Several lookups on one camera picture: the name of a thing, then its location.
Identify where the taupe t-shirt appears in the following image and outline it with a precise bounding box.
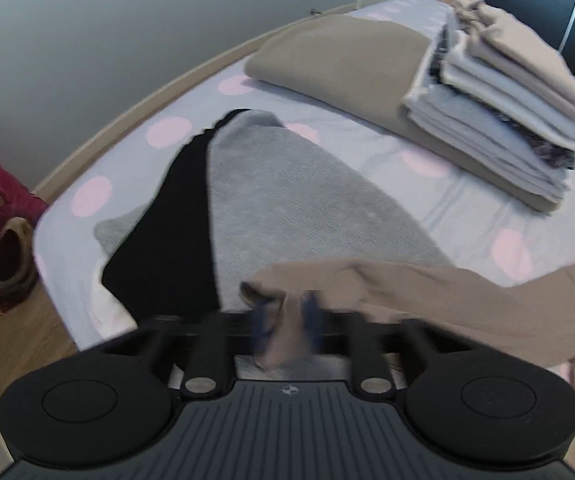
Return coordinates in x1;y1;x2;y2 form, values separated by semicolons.
240;259;575;467

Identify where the stack of folded clothes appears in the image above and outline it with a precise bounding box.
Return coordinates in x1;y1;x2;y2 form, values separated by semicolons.
402;0;575;212

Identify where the black folded garment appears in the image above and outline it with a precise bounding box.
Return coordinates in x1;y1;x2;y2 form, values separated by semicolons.
101;108;244;324

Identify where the brown handbag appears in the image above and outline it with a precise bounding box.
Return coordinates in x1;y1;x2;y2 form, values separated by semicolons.
0;217;37;301

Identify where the grey bedsheet with pink dots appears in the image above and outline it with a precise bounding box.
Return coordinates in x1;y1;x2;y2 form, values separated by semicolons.
34;63;575;377

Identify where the grey folded sweater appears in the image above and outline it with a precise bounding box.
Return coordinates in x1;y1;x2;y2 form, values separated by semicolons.
96;110;449;311

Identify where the folded beige blanket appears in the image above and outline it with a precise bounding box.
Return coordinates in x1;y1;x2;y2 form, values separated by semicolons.
244;15;568;214

